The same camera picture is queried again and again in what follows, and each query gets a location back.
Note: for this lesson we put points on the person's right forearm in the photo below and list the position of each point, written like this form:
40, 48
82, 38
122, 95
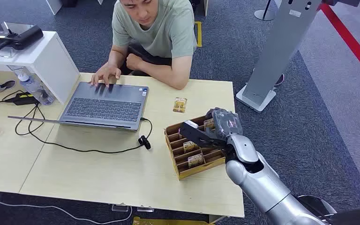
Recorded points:
116, 57

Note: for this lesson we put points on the robot black shoulder shell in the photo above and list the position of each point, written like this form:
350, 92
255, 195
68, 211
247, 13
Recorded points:
354, 217

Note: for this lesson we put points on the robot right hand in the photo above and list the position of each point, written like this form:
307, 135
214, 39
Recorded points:
226, 122

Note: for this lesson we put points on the white cabinet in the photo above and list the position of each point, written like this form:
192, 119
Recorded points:
54, 5

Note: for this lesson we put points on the wooden card organizer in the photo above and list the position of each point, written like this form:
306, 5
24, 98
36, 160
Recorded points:
183, 169

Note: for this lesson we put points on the yellow floor tape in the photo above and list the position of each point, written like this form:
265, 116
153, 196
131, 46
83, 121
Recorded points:
167, 221

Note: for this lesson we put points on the stanchion with round base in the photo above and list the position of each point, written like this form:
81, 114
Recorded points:
264, 14

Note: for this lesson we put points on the person's right hand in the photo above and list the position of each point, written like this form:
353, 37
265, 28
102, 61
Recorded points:
107, 73

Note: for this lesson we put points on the grey kiosk stand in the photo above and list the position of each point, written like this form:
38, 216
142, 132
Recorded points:
276, 49

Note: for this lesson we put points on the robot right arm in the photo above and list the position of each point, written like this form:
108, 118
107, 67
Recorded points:
260, 180

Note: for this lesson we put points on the person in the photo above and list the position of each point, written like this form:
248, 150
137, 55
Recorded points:
163, 29

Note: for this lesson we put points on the black power adapter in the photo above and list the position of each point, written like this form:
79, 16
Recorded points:
23, 99

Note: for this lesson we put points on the person's left forearm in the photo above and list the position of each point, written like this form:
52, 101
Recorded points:
170, 76

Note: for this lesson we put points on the person's left hand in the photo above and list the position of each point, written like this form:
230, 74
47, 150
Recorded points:
134, 62

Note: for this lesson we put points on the clear plastic water bottle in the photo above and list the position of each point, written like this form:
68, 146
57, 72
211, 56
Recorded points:
34, 88

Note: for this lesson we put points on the grey laptop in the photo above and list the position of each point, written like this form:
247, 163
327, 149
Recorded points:
105, 107

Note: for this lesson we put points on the clear table bracket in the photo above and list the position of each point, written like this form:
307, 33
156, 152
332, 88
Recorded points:
120, 208
145, 209

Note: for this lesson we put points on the red barrier belt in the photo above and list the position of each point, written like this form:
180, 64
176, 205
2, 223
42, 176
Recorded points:
354, 45

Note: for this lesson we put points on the black remote controller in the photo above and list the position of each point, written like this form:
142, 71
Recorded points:
15, 35

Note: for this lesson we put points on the white box shelf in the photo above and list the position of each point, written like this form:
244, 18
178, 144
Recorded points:
48, 60

